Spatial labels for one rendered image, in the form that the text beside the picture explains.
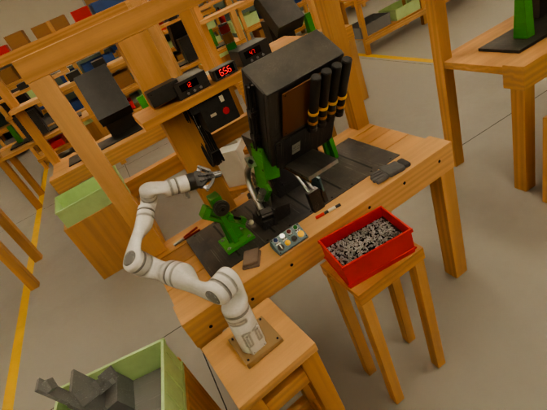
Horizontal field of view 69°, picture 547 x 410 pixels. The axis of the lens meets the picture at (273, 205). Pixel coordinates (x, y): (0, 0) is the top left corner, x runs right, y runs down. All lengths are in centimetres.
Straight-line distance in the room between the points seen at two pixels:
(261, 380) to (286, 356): 11
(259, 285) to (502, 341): 129
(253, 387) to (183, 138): 118
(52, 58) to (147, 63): 37
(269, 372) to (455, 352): 119
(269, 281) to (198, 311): 32
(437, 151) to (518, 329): 100
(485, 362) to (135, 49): 217
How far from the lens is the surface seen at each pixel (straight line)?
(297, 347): 144
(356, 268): 157
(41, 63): 190
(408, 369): 232
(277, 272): 173
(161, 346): 157
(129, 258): 157
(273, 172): 182
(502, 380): 228
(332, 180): 206
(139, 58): 193
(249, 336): 141
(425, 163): 205
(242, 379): 146
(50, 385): 149
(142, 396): 165
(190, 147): 203
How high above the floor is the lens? 196
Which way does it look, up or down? 31 degrees down
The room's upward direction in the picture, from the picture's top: 24 degrees counter-clockwise
